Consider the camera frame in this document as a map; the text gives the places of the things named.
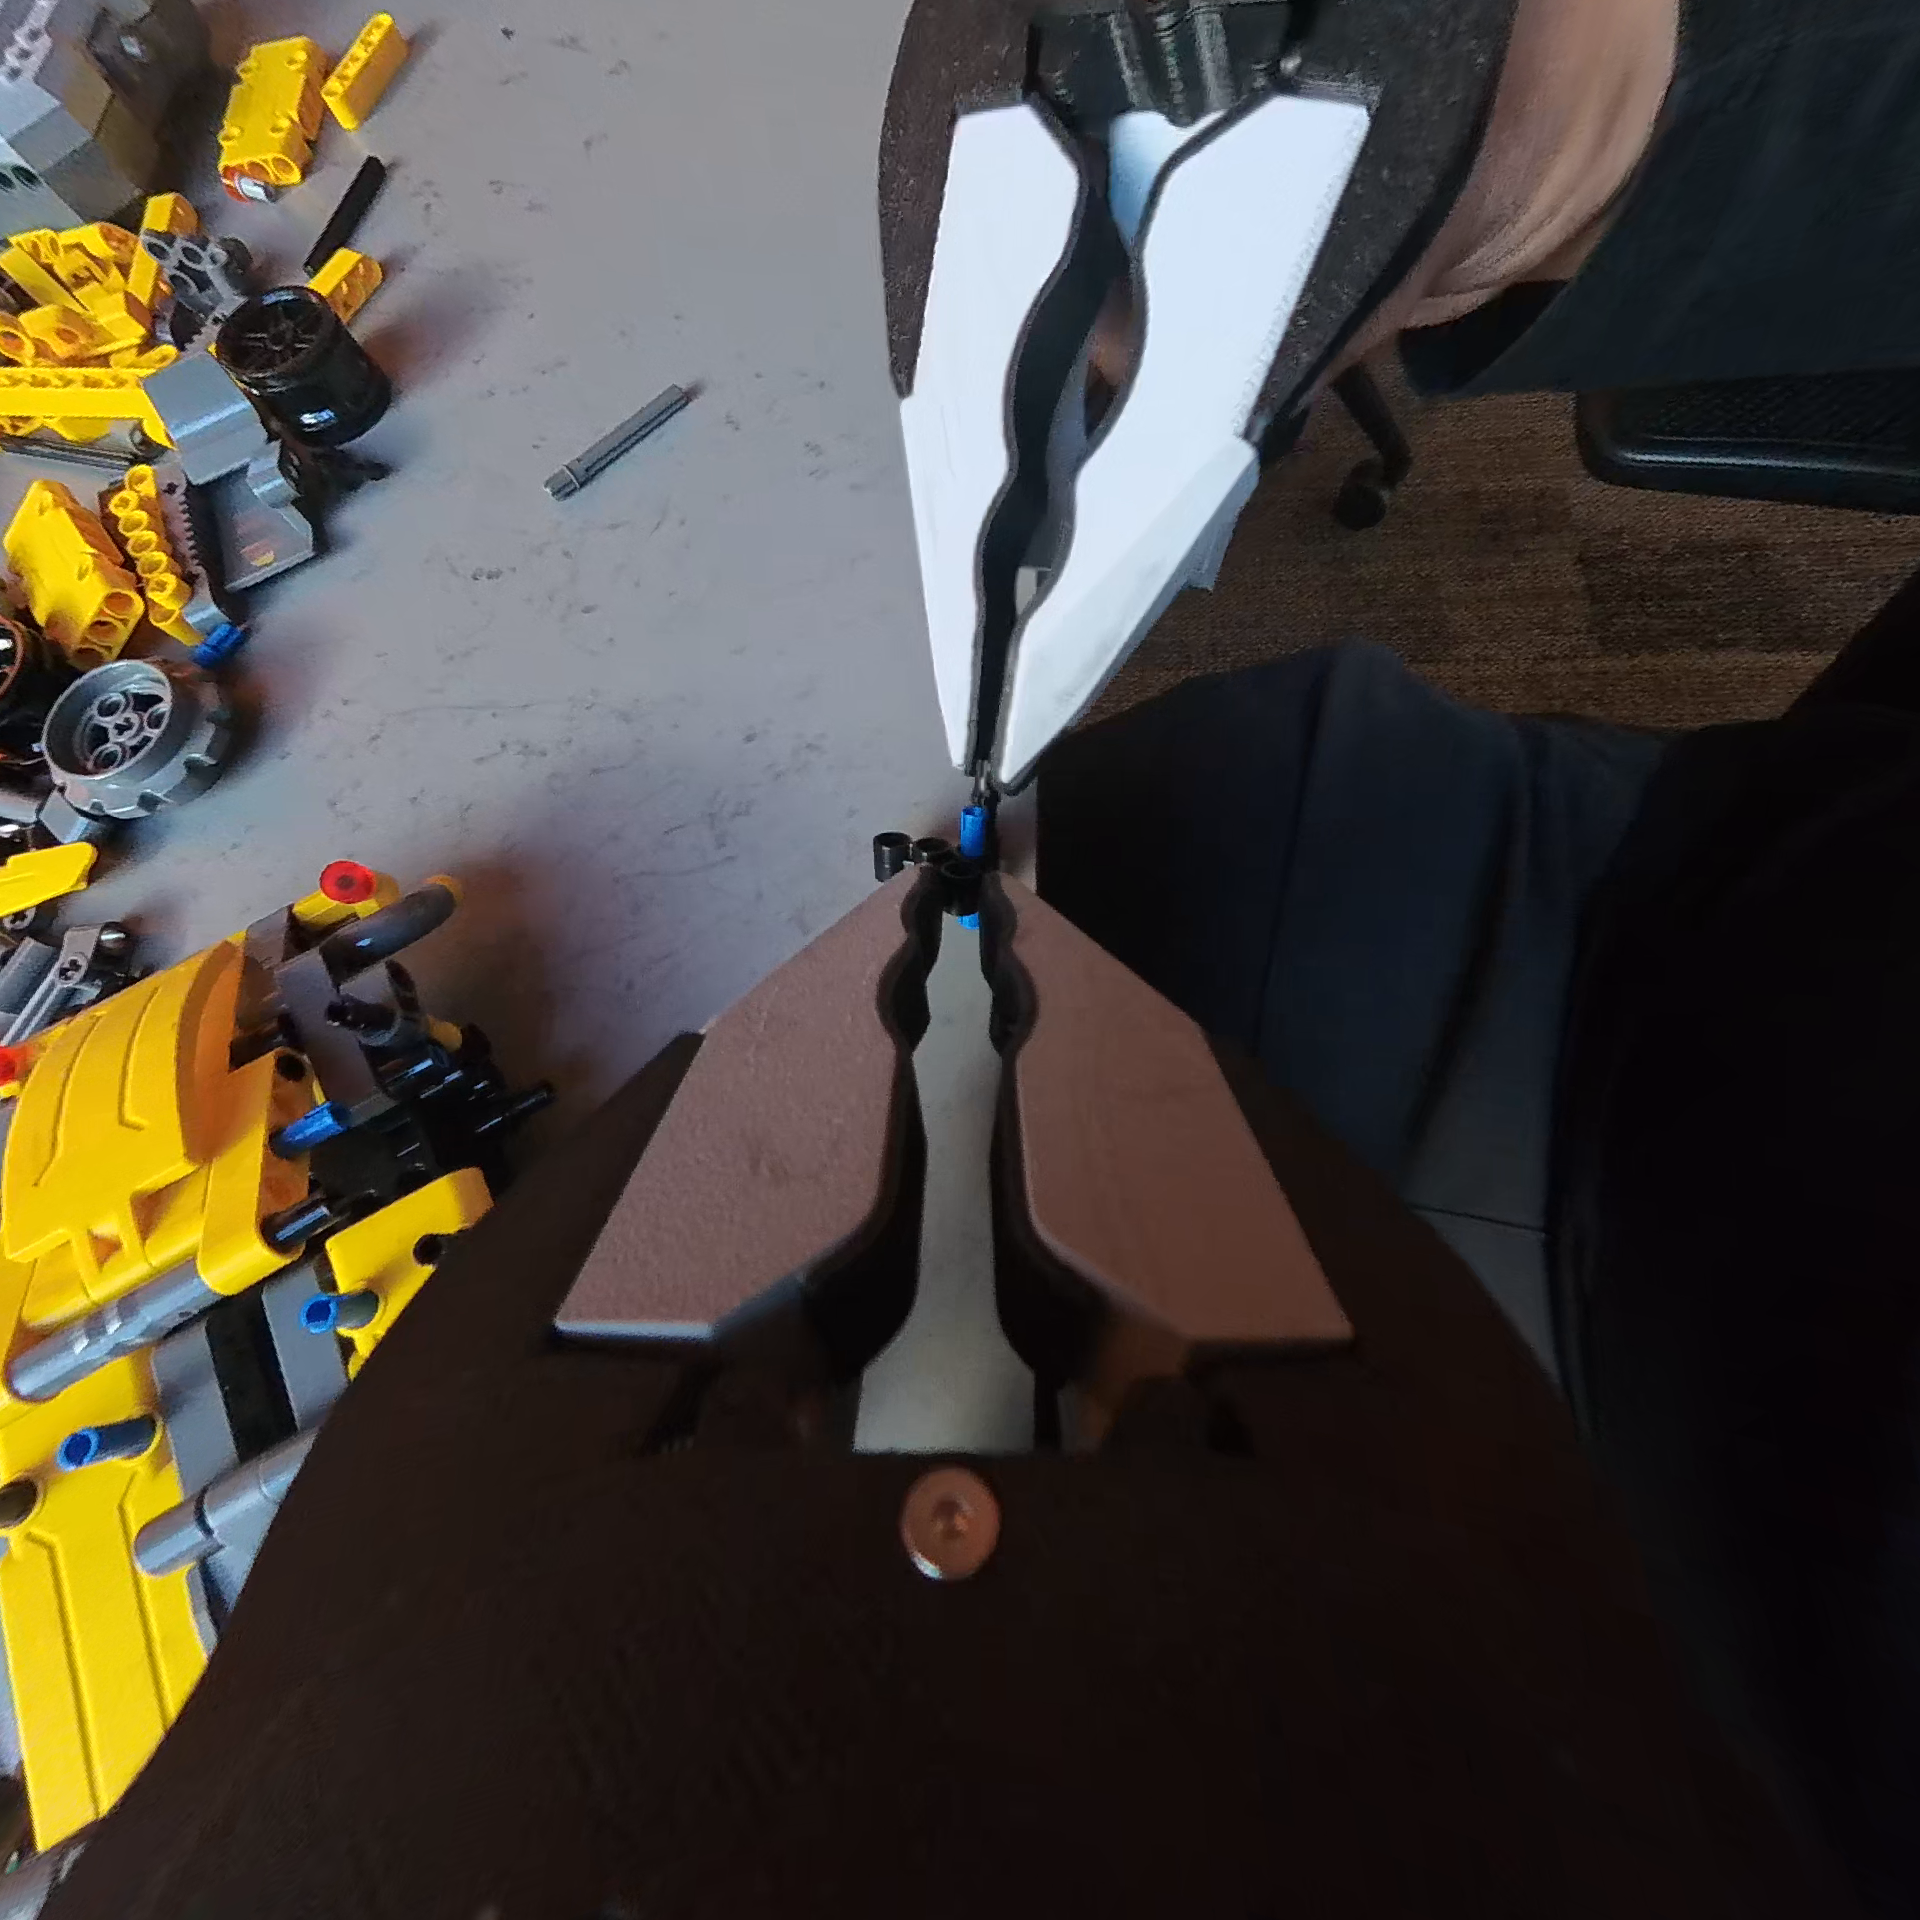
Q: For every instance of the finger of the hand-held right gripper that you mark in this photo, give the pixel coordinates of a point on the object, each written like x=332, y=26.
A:
x=1188, y=391
x=977, y=391

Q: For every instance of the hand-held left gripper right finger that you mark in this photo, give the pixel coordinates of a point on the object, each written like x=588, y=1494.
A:
x=1170, y=1188

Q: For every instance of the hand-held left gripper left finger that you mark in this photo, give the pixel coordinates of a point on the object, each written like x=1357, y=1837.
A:
x=750, y=1156

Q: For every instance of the black brick connector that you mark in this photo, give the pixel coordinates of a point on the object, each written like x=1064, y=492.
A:
x=925, y=872

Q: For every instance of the grey brick axle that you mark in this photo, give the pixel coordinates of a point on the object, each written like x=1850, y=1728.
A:
x=623, y=441

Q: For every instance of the blue brick pin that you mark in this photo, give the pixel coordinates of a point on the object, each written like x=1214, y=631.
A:
x=978, y=818

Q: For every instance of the yellow toy brick vehicle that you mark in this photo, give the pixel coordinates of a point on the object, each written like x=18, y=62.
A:
x=182, y=1292

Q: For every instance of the person's right hand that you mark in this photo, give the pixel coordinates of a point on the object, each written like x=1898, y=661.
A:
x=1561, y=152

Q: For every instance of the person's legs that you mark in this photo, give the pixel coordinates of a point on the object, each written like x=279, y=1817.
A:
x=1500, y=990

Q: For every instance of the black office chair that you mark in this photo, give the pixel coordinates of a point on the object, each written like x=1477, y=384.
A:
x=1773, y=436

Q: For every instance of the pile of loose toy bricks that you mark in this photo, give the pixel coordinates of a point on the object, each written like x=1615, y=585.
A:
x=151, y=391

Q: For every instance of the grey battery box brick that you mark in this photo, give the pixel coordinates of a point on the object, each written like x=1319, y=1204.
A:
x=92, y=93

